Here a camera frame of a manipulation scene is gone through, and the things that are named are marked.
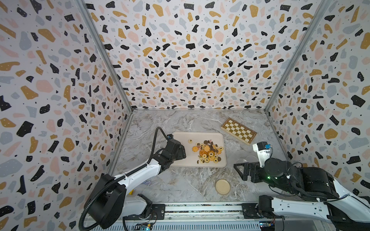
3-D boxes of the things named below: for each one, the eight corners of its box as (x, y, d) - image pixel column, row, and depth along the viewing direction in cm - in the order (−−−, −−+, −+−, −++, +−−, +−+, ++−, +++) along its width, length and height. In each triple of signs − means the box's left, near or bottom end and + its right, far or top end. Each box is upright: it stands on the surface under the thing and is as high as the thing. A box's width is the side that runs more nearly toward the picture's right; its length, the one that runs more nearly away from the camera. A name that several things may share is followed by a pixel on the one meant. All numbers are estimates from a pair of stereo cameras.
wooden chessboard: (220, 129, 112) (221, 126, 110) (228, 120, 118) (229, 117, 116) (248, 146, 103) (250, 143, 100) (255, 135, 109) (257, 132, 106)
